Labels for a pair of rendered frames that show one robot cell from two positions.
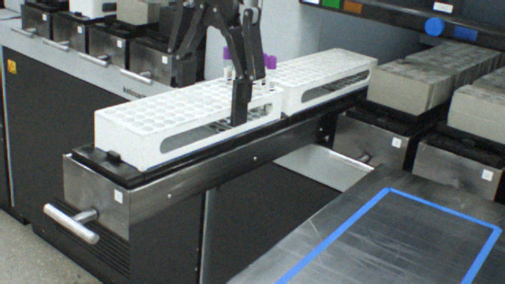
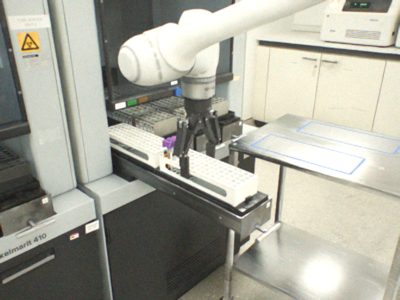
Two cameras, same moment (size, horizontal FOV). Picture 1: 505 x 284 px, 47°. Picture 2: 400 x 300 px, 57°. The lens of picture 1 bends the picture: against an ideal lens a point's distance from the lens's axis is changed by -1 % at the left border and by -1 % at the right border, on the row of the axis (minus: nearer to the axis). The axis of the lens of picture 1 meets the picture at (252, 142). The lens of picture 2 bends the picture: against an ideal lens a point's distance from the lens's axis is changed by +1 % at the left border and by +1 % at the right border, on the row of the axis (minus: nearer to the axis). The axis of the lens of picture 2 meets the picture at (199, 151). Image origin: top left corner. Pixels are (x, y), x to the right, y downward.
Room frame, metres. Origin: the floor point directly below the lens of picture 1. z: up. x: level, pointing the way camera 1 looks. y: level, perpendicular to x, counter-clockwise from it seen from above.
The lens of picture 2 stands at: (0.71, 1.01, 1.32)
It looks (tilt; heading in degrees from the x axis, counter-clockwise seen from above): 24 degrees down; 277
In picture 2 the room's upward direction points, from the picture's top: straight up
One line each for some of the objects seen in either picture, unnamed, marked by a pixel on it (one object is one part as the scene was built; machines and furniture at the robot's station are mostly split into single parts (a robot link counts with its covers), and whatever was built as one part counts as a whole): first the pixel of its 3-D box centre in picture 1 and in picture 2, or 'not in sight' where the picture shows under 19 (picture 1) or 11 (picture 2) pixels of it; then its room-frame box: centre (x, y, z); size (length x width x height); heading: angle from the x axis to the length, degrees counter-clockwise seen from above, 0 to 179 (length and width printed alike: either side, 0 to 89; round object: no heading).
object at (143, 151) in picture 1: (196, 119); (205, 174); (0.80, 0.08, 0.83); 0.30 x 0.10 x 0.06; 143
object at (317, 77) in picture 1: (315, 80); (137, 144); (1.06, -0.10, 0.83); 0.30 x 0.10 x 0.06; 143
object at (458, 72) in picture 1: (431, 78); (141, 118); (1.10, -0.33, 0.85); 0.12 x 0.02 x 0.06; 54
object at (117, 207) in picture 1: (252, 130); (174, 175); (0.91, 0.00, 0.78); 0.73 x 0.14 x 0.09; 143
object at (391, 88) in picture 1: (399, 91); (163, 126); (0.99, -0.25, 0.85); 0.12 x 0.02 x 0.06; 54
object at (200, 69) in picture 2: not in sight; (194, 43); (0.83, 0.08, 1.20); 0.13 x 0.11 x 0.16; 59
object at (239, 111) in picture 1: (240, 102); (210, 154); (0.80, 0.02, 0.87); 0.03 x 0.01 x 0.07; 143
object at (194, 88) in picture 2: not in sight; (198, 86); (0.83, 0.07, 1.09); 0.09 x 0.09 x 0.06
